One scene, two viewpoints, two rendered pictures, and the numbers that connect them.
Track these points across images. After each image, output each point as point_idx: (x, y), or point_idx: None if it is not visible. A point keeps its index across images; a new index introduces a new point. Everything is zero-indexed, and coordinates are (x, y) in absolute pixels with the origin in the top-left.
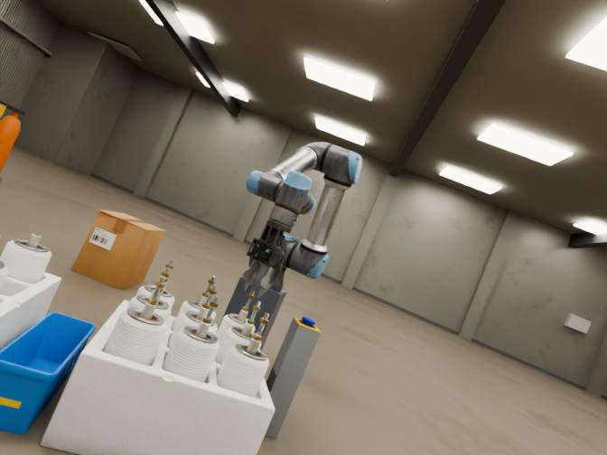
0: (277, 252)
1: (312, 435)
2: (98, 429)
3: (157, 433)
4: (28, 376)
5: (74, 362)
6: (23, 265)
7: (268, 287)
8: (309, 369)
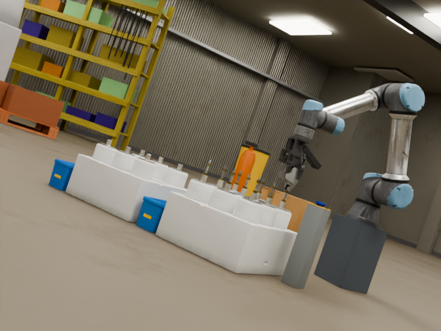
0: (295, 154)
1: (336, 303)
2: (175, 228)
3: (197, 233)
4: (153, 203)
5: None
6: (172, 177)
7: (295, 182)
8: (421, 317)
